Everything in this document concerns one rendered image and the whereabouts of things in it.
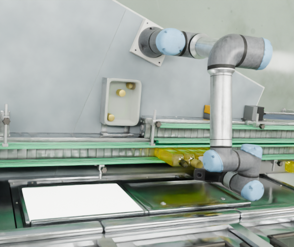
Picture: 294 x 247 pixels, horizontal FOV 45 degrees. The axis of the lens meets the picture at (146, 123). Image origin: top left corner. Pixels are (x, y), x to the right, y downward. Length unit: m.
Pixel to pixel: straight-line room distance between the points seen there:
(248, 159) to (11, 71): 1.06
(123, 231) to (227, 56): 0.68
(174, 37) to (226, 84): 0.46
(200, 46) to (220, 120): 0.47
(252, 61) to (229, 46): 0.11
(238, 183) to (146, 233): 0.38
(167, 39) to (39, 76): 0.60
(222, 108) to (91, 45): 0.78
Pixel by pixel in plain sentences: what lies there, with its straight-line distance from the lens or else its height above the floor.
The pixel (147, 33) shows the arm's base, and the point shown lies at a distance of 1.75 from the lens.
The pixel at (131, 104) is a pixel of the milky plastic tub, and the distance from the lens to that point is 1.81.
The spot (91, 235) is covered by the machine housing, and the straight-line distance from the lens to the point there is 1.21.
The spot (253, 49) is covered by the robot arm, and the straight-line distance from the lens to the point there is 1.32.
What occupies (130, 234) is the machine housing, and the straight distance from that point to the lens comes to 1.23.
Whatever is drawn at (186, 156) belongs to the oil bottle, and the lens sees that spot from 1.63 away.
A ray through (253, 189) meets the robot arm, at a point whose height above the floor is 1.51.
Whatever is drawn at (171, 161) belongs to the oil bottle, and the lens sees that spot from 1.62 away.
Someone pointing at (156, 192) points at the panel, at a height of 1.12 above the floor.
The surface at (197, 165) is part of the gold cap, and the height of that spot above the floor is 1.16.
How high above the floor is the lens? 2.44
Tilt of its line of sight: 65 degrees down
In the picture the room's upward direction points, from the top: 113 degrees clockwise
